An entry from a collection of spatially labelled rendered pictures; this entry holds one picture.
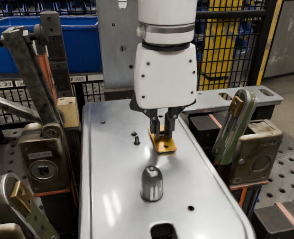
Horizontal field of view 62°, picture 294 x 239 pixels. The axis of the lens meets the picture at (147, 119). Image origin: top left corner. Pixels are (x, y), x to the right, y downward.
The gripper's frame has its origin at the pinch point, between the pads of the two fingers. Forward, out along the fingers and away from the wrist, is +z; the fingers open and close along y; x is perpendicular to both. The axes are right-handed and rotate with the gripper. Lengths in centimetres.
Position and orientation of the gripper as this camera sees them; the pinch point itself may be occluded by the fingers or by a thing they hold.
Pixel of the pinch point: (162, 125)
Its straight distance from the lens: 45.7
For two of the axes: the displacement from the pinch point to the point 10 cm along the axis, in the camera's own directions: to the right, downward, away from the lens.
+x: -2.1, -5.0, 8.4
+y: 9.8, -1.1, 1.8
